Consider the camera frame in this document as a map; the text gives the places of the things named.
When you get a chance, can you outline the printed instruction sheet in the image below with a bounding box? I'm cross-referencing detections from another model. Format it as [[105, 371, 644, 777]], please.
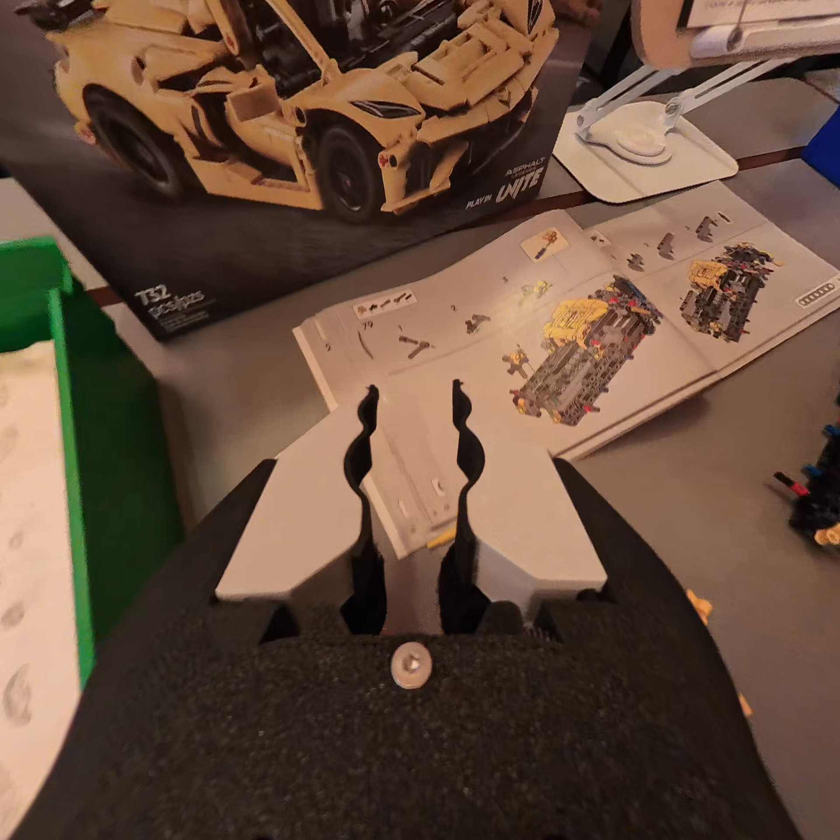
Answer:
[[679, 0, 840, 30]]

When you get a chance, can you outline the green plastic bin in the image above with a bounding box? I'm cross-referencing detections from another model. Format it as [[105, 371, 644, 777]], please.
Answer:
[[0, 236, 186, 690]]

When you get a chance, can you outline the grey desk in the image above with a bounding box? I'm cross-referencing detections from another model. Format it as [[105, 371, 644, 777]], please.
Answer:
[[0, 79, 840, 840]]

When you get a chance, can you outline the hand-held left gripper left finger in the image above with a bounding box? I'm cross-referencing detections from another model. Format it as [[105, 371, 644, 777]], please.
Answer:
[[215, 386, 382, 606]]

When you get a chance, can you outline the blue plastic bin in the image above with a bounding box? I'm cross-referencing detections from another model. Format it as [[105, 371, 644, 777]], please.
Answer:
[[802, 115, 840, 173]]

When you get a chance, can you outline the partly built yellow toy car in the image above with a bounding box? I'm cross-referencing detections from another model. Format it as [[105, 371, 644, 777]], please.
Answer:
[[773, 392, 840, 549]]

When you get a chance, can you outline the toy car box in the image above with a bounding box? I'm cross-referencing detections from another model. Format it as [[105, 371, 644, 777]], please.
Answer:
[[0, 0, 595, 343]]

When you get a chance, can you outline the wooden document stand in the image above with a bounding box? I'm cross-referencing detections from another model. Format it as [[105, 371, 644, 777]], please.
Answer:
[[553, 0, 840, 204]]

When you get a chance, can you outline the pile of yellow toy panels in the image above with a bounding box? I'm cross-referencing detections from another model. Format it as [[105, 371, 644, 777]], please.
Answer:
[[425, 528, 756, 719]]

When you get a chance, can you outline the open instruction booklet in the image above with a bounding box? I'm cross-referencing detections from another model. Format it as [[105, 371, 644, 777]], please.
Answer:
[[292, 196, 840, 560]]

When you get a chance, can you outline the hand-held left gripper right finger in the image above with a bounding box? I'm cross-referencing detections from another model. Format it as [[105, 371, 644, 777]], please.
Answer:
[[451, 379, 609, 605]]

